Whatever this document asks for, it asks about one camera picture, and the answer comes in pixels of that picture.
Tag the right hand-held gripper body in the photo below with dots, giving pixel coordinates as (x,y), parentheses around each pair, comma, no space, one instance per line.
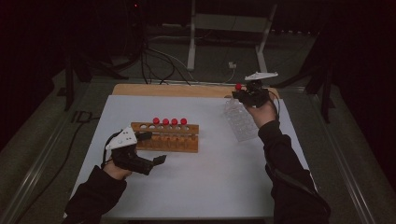
(258,96)

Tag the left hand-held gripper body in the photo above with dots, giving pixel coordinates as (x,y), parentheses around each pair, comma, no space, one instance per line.
(123,140)

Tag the red-capped clear test tube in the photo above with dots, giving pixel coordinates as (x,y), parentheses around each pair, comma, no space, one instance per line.
(165,121)
(238,86)
(183,121)
(156,121)
(174,121)

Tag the wooden test tube rack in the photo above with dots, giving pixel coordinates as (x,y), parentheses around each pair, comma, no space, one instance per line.
(168,146)

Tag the clear acrylic tube rack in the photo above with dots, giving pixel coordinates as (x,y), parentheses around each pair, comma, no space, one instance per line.
(241,124)

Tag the person's right hand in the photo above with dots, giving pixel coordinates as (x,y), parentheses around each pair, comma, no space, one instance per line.
(264,116)

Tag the person's left hand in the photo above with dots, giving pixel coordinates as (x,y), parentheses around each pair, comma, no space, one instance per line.
(116,172)

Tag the white plug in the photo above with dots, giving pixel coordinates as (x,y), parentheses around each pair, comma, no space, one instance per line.
(232,65)

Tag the white table sheet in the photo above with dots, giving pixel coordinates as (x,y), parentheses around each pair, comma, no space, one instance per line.
(202,186)

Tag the black stand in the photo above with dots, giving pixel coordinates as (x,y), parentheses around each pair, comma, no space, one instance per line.
(325,93)
(70,84)

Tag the grey metal stand frame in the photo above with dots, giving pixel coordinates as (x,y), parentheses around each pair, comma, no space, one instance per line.
(230,22)

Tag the metal floor rail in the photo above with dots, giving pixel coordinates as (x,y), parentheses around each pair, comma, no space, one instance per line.
(34,177)
(342,168)

